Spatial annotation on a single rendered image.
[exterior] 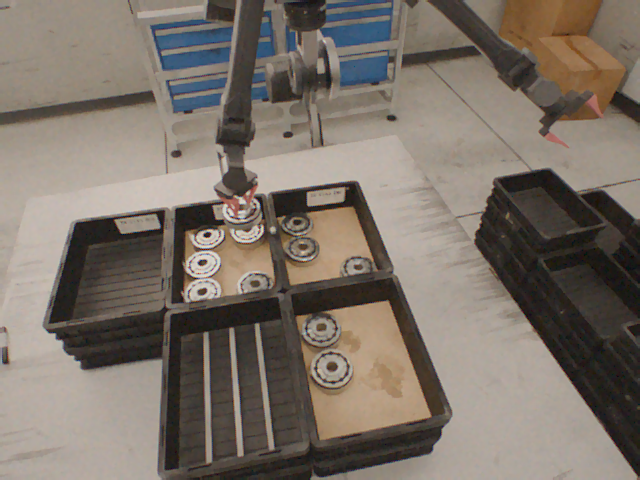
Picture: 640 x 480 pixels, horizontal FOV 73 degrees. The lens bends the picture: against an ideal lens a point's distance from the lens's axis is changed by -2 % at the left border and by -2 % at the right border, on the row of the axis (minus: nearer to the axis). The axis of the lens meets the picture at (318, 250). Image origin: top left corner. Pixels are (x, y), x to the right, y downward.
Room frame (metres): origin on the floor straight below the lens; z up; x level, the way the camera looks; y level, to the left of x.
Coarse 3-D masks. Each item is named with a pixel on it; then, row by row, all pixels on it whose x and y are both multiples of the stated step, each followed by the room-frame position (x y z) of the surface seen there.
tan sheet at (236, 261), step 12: (228, 228) 1.02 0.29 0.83; (264, 228) 1.01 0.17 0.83; (228, 240) 0.96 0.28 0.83; (264, 240) 0.96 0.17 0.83; (192, 252) 0.92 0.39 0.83; (228, 252) 0.91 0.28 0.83; (240, 252) 0.91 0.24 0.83; (252, 252) 0.91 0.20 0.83; (264, 252) 0.91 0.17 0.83; (228, 264) 0.86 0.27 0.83; (240, 264) 0.86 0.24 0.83; (252, 264) 0.86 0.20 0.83; (264, 264) 0.86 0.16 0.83; (228, 276) 0.81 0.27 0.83; (240, 276) 0.81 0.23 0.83; (228, 288) 0.77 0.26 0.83
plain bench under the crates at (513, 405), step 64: (64, 192) 1.39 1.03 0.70; (128, 192) 1.38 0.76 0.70; (192, 192) 1.36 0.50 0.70; (256, 192) 1.35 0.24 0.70; (384, 192) 1.33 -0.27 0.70; (448, 256) 0.98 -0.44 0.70; (448, 320) 0.72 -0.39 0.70; (512, 320) 0.71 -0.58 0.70; (0, 384) 0.55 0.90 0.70; (64, 384) 0.55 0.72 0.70; (128, 384) 0.54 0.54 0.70; (448, 384) 0.52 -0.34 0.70; (512, 384) 0.51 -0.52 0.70; (0, 448) 0.38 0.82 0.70; (64, 448) 0.38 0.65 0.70; (128, 448) 0.37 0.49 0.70; (448, 448) 0.35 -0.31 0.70; (512, 448) 0.35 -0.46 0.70; (576, 448) 0.34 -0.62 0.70
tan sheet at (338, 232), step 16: (352, 208) 1.09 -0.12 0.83; (320, 224) 1.02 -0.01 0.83; (336, 224) 1.02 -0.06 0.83; (352, 224) 1.02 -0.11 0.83; (288, 240) 0.95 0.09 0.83; (320, 240) 0.95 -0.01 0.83; (336, 240) 0.95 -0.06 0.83; (352, 240) 0.95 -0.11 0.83; (320, 256) 0.88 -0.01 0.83; (336, 256) 0.88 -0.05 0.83; (368, 256) 0.88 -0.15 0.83; (288, 272) 0.82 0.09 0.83; (304, 272) 0.82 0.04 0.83; (320, 272) 0.82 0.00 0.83; (336, 272) 0.82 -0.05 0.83
